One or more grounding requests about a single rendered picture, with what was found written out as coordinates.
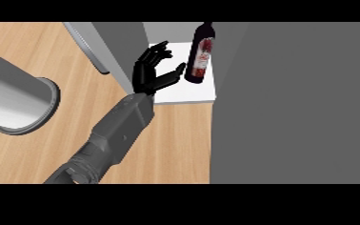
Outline grey open cabinet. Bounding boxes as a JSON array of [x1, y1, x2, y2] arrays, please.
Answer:
[[61, 22, 218, 105]]

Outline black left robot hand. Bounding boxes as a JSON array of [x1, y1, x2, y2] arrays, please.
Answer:
[[131, 40, 188, 96]]

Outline grey round pot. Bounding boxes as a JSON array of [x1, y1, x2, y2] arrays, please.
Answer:
[[0, 56, 61, 136]]

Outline large flat dark grey door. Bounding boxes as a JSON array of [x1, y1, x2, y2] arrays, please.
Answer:
[[207, 22, 360, 185]]

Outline dark red wine bottle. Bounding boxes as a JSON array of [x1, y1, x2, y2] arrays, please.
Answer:
[[182, 22, 216, 85]]

